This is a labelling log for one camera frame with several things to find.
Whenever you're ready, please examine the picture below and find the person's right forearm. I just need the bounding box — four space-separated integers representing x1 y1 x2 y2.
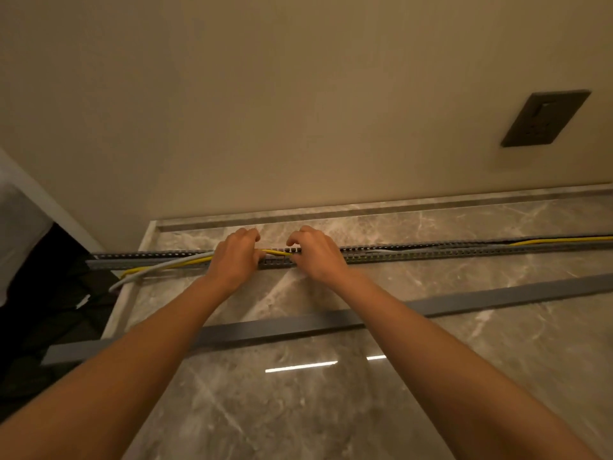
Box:
334 271 602 460

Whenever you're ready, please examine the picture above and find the grey slotted cable duct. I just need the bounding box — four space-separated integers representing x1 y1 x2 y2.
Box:
86 235 613 271

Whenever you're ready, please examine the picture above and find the person's left hand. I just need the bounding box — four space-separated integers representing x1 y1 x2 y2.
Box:
204 228 266 296

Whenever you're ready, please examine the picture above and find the dark wall socket plate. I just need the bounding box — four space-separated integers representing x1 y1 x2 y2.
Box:
500 90 592 148

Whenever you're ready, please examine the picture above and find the person's left forearm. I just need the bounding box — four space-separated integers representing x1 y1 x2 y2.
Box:
0 276 231 460

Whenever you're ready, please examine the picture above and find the grey cable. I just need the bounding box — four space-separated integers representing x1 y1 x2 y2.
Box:
108 251 216 294

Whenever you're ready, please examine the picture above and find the yellow cable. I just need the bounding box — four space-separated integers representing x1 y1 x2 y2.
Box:
120 237 613 279

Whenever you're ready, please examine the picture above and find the grey cable duct cover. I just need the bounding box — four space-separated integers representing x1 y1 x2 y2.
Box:
41 274 613 367

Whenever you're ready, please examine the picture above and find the person's right hand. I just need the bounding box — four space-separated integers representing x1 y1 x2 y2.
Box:
286 225 350 289

